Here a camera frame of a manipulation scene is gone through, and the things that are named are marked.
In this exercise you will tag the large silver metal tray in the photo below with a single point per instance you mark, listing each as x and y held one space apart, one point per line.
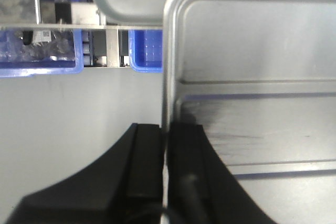
54 126

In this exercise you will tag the blue bin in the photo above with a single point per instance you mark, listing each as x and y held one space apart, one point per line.
26 69
145 50

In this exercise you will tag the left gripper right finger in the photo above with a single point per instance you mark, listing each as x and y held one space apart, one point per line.
201 187

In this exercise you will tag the blue bin lower left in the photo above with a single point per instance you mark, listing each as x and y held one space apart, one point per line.
26 69

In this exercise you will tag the small silver tray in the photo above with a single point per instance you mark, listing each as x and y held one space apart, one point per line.
259 77

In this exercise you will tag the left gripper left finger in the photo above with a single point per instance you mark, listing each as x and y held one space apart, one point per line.
122 181

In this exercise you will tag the clear plastic bag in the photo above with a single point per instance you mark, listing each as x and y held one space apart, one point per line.
36 46

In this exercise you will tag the blue bin lower centre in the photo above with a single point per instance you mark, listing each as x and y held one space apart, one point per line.
145 50

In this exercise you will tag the lower black roller track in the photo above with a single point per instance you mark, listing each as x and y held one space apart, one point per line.
87 48

